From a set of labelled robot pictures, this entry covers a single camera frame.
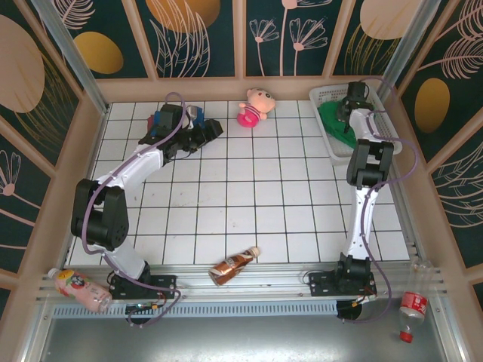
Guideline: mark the white plastic laundry basket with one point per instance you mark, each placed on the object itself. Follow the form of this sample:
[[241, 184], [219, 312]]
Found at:
[[328, 92]]

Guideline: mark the blue tank top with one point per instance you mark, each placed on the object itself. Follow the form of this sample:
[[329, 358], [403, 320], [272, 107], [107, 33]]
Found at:
[[155, 121]]

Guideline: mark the green tank top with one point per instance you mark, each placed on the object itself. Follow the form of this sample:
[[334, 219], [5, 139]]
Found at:
[[328, 117]]

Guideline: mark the pink plush doll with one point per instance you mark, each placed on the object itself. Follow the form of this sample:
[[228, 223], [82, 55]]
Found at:
[[256, 100]]

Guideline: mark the brown drink bottle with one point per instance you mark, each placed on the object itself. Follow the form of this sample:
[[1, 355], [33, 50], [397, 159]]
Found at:
[[230, 267]]

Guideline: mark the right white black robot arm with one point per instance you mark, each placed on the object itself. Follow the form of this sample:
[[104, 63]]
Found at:
[[371, 166]]

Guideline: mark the pink drink bottle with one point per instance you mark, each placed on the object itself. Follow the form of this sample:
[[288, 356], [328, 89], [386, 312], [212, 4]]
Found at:
[[79, 288]]

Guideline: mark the grey metal panel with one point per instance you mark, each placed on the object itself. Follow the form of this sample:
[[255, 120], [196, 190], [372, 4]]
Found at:
[[226, 339]]

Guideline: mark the red label cola bottle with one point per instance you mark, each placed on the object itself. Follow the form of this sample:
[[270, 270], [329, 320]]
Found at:
[[413, 303]]

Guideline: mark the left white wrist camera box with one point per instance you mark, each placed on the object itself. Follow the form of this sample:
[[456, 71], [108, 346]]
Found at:
[[194, 112]]

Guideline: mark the aluminium frame post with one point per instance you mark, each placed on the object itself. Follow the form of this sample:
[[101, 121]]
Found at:
[[400, 53], [71, 49]]

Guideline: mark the aluminium rail base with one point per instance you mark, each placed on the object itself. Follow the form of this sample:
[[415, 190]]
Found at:
[[290, 281]]

